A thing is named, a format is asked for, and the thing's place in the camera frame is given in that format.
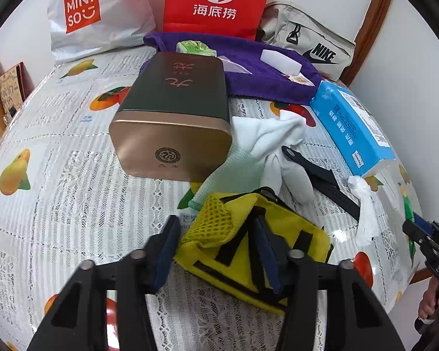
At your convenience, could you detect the grey waist bag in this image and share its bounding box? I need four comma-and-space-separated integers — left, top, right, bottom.
258, 2, 356, 82

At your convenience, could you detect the white plastic wrapper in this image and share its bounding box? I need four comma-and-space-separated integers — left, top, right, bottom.
347, 175, 379, 245

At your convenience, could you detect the white foam block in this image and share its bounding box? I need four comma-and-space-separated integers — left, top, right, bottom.
260, 48, 302, 77

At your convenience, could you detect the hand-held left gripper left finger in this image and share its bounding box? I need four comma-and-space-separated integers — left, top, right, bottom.
27, 215, 181, 351

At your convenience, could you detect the white plastic shopping bag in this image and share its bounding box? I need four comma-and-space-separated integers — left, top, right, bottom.
46, 0, 158, 64

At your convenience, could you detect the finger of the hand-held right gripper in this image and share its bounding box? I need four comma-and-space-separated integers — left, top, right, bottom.
413, 214, 434, 235
402, 220, 427, 253

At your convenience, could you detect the black watch strap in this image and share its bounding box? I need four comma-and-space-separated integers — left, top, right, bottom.
281, 145, 362, 222

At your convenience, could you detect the small green tissue pack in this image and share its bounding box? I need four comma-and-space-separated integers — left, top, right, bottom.
176, 40, 218, 58

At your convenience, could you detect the fruit print sachet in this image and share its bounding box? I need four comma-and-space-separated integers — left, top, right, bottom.
283, 73, 315, 86

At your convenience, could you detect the blue tissue pack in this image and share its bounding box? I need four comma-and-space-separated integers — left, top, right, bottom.
310, 80, 397, 177

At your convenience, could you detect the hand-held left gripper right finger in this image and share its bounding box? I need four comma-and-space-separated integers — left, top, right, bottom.
251, 208, 405, 351

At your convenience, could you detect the wooden door frame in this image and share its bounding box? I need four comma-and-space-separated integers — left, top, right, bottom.
342, 0, 394, 88

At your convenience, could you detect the white glove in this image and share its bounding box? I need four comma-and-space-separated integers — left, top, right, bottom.
231, 111, 313, 205

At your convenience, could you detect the person's right hand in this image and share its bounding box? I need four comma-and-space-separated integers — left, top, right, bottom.
418, 278, 439, 322

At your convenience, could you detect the dark green tin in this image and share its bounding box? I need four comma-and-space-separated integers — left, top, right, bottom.
109, 51, 233, 183

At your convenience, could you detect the red paper bag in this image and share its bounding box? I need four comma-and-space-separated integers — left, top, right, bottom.
162, 0, 276, 41

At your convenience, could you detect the yellow mesh pouch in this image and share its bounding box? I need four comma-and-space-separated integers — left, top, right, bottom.
173, 192, 333, 317

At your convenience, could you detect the purple fabric tray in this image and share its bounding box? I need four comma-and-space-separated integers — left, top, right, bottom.
143, 31, 323, 106

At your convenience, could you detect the brown patterned book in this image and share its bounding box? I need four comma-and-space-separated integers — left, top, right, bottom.
0, 62, 28, 118

